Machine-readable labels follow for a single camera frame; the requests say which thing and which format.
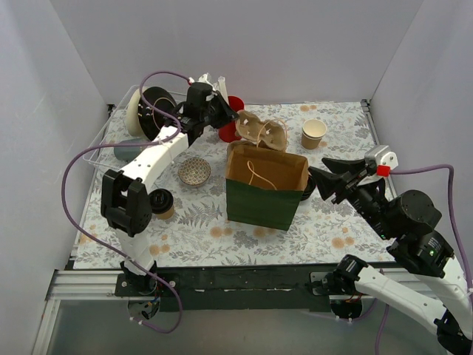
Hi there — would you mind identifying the white wire dish rack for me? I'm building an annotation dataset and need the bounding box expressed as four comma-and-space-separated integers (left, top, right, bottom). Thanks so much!
84, 86, 188, 178

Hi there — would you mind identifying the black plastic cup lid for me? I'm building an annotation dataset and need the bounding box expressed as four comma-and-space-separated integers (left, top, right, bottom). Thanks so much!
149, 189, 174, 214

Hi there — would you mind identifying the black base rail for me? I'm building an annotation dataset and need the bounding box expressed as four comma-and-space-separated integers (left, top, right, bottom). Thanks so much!
114, 264, 378, 321

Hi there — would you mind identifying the single brown pulp cup carrier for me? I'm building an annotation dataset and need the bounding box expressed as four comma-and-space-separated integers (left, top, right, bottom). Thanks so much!
235, 110, 287, 152

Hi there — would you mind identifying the green paper bag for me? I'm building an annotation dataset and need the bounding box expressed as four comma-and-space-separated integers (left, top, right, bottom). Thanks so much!
225, 144, 309, 231

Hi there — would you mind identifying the red ribbed straw holder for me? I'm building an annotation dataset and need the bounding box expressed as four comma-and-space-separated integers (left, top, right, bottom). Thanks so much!
218, 95, 245, 143

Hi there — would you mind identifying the white wrapped straw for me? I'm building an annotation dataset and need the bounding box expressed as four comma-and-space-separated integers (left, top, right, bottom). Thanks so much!
217, 76, 228, 103

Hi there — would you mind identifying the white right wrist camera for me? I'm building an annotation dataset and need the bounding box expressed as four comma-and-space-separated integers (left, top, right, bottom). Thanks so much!
355, 145, 398, 186

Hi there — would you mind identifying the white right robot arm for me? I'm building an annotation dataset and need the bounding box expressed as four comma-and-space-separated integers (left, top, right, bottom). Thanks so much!
309, 158, 472, 354

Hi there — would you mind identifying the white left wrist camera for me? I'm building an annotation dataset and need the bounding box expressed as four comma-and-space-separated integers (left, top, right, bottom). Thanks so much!
188, 72, 220, 91

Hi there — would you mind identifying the brown paper coffee cup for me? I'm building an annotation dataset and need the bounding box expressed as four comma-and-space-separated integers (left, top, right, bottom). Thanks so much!
155, 206, 174, 220

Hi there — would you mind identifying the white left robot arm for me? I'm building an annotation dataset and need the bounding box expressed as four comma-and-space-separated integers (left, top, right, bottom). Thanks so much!
101, 82, 238, 296

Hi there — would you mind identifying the cream round plate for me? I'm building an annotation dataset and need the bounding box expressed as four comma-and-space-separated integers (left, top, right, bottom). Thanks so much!
125, 89, 144, 137

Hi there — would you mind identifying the grey blue cup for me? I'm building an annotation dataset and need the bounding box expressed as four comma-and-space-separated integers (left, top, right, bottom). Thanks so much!
113, 138, 148, 163

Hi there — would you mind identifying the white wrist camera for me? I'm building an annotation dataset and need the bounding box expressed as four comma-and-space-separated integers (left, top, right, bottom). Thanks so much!
188, 72, 220, 91
355, 145, 398, 186

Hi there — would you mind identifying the black round plate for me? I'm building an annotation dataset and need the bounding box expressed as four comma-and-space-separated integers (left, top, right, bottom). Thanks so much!
137, 87, 177, 141

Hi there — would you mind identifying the stack of brown paper cups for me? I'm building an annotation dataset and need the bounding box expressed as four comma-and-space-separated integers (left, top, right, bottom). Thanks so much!
302, 119, 327, 150

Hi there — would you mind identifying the floral tablecloth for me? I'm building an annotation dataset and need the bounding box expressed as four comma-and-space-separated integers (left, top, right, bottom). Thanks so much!
72, 101, 415, 269

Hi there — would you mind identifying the patterned small bowl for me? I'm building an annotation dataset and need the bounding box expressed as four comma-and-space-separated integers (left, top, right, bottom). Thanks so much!
178, 157, 211, 187

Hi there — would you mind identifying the aluminium frame rail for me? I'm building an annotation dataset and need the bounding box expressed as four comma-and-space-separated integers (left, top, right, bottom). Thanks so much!
33, 271, 129, 354

